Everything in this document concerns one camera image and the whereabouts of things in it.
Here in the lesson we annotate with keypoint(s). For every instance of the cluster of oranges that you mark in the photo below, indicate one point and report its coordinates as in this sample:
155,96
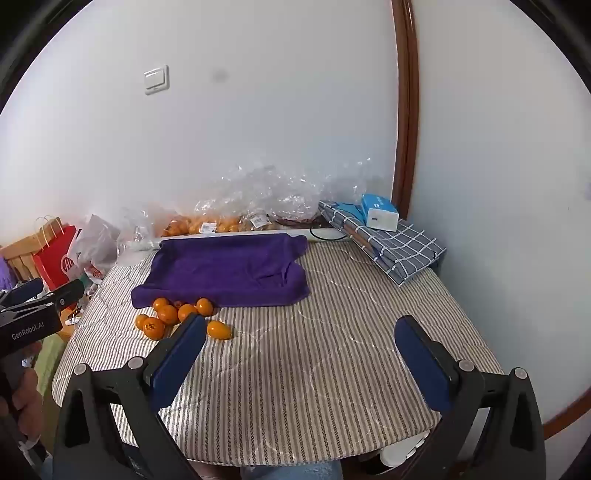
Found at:
167,314

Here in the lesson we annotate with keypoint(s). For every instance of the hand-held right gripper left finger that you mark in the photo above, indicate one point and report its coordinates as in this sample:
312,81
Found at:
181,355

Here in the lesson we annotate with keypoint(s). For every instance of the empty clear plastic bag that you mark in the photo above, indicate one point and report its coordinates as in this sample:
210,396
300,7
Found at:
138,228

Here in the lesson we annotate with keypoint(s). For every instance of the red paper bag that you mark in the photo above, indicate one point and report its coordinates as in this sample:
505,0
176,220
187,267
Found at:
53,263

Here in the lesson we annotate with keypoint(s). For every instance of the person's left hand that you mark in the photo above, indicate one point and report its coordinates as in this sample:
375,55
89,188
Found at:
27,392

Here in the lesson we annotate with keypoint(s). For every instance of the brown wooden baseboard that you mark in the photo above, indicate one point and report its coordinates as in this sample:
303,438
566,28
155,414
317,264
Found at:
568,415

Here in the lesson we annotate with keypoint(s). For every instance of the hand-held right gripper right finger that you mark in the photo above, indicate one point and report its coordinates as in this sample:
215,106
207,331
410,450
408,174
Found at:
422,364

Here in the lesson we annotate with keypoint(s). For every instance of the brown wooden door frame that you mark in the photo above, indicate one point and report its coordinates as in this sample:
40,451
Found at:
406,115

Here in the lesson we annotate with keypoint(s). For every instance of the white plastic bag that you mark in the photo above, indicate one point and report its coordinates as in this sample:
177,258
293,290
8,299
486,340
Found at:
94,249

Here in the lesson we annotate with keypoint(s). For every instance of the blue and white box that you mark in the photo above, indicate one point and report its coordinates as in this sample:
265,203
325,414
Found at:
379,213

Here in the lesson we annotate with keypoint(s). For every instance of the bag of dark red fruit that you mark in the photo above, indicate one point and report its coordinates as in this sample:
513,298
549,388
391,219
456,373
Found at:
295,222

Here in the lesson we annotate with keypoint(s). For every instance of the wooden chair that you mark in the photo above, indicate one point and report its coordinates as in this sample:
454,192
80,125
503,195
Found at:
18,258

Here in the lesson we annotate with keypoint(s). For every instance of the white light switch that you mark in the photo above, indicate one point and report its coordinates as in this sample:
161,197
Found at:
156,80

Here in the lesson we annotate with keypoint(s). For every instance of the clear bag of brown fruit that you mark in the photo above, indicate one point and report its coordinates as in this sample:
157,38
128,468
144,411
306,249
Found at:
258,220

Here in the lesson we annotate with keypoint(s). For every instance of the purple towel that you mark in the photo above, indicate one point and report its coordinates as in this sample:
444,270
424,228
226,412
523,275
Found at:
221,272

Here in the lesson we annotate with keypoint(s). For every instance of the purple cloth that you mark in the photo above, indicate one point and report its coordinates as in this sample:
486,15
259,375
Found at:
5,277

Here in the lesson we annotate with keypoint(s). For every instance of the clear bag of oranges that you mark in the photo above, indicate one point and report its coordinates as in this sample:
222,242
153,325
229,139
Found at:
203,225

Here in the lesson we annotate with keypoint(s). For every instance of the person's blue jeans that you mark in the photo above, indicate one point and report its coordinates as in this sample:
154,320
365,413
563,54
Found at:
291,471

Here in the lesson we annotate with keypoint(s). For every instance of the green cloth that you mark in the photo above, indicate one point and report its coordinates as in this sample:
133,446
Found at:
48,364

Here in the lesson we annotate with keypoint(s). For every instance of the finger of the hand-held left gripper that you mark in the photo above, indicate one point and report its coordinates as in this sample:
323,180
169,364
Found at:
25,290
67,294

